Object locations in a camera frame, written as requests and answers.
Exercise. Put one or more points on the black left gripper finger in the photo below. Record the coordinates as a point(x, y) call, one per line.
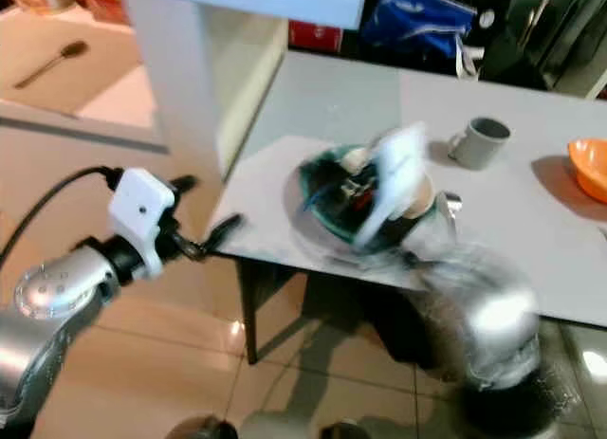
point(220, 234)
point(184, 184)

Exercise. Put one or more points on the teal bowl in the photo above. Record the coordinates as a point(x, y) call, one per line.
point(315, 207)

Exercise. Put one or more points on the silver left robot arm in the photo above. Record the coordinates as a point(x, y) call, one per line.
point(47, 297)

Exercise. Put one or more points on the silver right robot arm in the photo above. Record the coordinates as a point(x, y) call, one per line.
point(493, 297)

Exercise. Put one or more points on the beige small bowl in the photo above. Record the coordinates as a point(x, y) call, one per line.
point(419, 197)

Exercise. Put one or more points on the black table leg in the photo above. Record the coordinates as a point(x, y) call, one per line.
point(247, 311)

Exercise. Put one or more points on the white counter with pillar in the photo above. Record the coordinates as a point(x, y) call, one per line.
point(199, 69)

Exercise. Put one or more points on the grey mug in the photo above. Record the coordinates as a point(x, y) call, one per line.
point(479, 147)

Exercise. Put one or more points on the dark bag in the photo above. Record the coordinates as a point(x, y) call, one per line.
point(389, 325)

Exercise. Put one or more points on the beige low platform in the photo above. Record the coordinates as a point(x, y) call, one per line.
point(76, 79)

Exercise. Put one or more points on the red box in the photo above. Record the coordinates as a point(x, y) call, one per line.
point(313, 35)

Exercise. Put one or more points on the dark wooden spoon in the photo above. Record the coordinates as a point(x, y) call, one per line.
point(52, 64)

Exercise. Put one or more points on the blue bag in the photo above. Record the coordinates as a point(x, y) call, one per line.
point(422, 20)

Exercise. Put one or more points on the red yellow snack package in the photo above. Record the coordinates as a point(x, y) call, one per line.
point(102, 1)

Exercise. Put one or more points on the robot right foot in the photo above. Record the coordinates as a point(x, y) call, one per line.
point(343, 430)

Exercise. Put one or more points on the orange bowl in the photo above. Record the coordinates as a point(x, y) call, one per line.
point(590, 169)

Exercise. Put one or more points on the black appliance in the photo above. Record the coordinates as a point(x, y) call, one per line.
point(545, 31)

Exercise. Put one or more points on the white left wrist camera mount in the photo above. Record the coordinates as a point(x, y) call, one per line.
point(140, 210)

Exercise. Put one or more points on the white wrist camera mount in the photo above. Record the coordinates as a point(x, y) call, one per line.
point(396, 173)
point(140, 210)

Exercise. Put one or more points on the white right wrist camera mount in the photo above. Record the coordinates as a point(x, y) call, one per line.
point(396, 173)

